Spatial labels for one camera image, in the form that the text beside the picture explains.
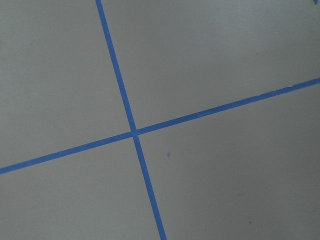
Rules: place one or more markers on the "blue tape grid lines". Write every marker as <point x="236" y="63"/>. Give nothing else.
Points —
<point x="159" y="119"/>

